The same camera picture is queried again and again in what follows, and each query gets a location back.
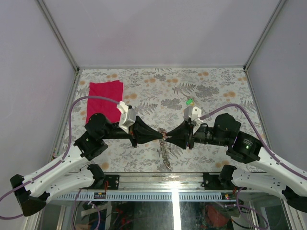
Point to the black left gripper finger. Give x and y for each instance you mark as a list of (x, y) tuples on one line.
[(146, 139), (144, 130)]

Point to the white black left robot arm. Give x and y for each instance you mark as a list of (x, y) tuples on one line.
[(73, 169)]

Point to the aluminium front rail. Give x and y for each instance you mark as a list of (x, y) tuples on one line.
[(163, 180)]

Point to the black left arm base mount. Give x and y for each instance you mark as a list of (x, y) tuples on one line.
[(110, 182)]

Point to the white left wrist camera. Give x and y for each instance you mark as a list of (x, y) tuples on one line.
[(127, 117)]

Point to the white slotted cable duct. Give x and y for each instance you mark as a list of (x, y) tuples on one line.
[(155, 196)]

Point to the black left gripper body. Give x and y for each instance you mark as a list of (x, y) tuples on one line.
[(132, 134)]

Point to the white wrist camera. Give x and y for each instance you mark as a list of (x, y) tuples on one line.
[(192, 114), (127, 117)]

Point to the green tagged key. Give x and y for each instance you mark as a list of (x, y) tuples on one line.
[(191, 100)]

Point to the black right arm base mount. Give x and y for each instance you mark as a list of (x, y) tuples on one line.
[(211, 182)]

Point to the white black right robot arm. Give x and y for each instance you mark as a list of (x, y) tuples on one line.
[(281, 178)]

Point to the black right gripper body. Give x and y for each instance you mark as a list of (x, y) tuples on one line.
[(191, 138)]

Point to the floral table mat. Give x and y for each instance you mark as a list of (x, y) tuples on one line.
[(158, 97)]

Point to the red folded cloth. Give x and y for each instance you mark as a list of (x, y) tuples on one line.
[(112, 90)]

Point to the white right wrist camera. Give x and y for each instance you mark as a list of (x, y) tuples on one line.
[(192, 114)]

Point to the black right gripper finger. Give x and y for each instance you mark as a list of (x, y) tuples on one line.
[(181, 142), (182, 129)]

